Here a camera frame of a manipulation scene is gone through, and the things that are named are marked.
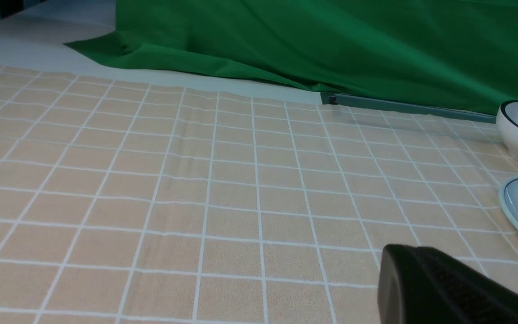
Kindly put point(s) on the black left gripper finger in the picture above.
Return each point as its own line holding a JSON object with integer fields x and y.
{"x": 423, "y": 285}

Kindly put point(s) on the green backdrop cloth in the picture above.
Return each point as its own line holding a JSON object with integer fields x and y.
{"x": 458, "y": 54}

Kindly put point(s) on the beige checkered tablecloth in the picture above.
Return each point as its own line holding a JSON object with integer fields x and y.
{"x": 131, "y": 203}

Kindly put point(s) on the grey metal frame bar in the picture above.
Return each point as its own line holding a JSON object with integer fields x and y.
{"x": 394, "y": 106}

